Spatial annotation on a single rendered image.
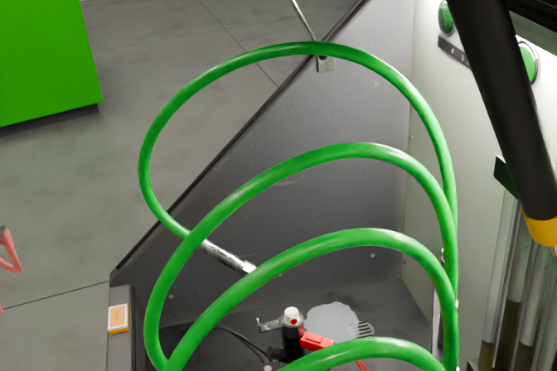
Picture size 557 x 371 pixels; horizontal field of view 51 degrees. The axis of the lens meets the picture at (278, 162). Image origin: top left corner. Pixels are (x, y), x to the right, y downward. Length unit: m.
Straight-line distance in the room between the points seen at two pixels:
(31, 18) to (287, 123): 3.02
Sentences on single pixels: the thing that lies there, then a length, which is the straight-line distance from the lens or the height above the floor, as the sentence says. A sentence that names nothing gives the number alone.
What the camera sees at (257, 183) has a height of 1.36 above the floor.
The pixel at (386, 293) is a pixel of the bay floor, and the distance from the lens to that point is 1.16.
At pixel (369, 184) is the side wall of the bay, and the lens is 1.04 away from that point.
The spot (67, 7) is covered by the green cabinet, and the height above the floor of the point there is 0.72.
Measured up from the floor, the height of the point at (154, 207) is 1.21.
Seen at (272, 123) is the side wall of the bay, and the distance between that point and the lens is 0.93.
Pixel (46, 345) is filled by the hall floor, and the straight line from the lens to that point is 2.43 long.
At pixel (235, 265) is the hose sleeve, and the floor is 1.12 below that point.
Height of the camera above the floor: 1.63
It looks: 31 degrees down
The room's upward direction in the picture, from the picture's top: 5 degrees counter-clockwise
